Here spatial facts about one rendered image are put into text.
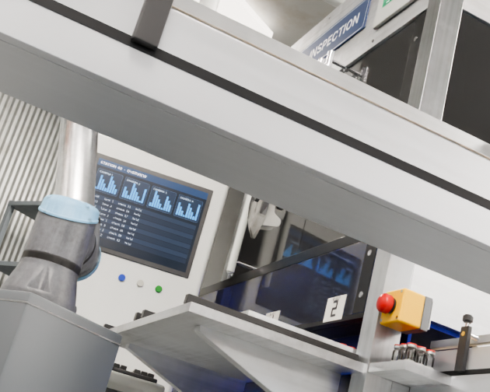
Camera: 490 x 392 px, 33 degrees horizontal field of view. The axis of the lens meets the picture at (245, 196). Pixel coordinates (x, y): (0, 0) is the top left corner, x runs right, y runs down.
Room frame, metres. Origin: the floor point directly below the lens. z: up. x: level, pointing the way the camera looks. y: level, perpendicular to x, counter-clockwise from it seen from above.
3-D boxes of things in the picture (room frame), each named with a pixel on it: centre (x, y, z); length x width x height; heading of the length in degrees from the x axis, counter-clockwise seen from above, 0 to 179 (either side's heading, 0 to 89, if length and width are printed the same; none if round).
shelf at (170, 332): (1.98, -0.06, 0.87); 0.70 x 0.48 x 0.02; 20
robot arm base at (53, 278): (1.59, 0.33, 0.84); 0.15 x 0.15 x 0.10
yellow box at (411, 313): (1.64, -0.38, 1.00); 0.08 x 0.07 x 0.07; 110
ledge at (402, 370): (1.64, -0.43, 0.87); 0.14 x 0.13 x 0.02; 110
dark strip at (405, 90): (1.77, -0.31, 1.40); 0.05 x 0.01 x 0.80; 20
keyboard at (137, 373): (2.40, 0.31, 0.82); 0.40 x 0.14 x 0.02; 98
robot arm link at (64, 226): (1.60, 0.33, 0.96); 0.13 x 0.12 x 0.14; 179
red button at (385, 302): (1.63, -0.34, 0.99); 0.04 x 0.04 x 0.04; 20
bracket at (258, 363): (1.74, -0.14, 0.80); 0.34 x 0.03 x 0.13; 110
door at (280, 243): (2.38, -0.10, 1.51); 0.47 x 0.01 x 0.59; 20
